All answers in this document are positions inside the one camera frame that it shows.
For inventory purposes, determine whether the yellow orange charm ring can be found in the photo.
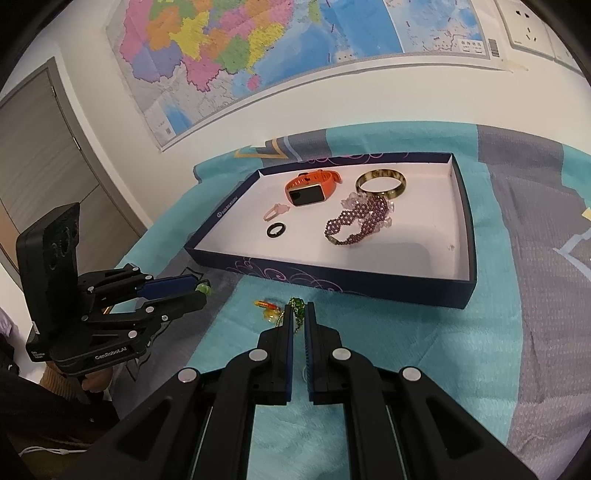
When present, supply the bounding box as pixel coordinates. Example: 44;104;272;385
253;299;282;323

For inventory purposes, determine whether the green gold chain ring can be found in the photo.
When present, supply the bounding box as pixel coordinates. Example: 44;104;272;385
286;297;309;333

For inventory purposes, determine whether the pink heart hair tie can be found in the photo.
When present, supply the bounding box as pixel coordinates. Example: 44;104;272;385
262;203;292;222

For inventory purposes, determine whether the orange smart band watch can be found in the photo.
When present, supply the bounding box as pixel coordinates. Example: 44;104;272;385
284;169;342;207

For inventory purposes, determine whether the purple beaded bracelet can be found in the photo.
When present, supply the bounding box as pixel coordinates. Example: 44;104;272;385
323;193;389;248

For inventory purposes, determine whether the clear crystal bead bracelet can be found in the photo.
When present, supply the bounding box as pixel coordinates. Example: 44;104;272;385
339;192;396;232

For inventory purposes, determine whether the tortoiseshell bangle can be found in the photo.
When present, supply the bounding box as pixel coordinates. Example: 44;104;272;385
355;168;408;200

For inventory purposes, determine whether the left human hand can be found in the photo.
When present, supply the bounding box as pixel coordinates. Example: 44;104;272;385
41;361;116;393

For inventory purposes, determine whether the teal grey bed sheet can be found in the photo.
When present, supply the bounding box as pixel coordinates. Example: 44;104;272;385
110;122;590;479

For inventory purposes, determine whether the grey wooden door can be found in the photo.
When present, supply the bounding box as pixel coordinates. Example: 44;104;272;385
1;60;146;282

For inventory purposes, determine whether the navy shallow cardboard box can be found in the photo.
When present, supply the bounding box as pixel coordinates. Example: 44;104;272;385
185;152;477;309

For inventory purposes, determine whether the colourful wall map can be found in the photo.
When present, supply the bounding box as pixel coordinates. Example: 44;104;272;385
105;1;508;149

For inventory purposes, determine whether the white wall socket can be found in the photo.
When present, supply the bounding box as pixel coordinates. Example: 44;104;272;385
495;0;555;60

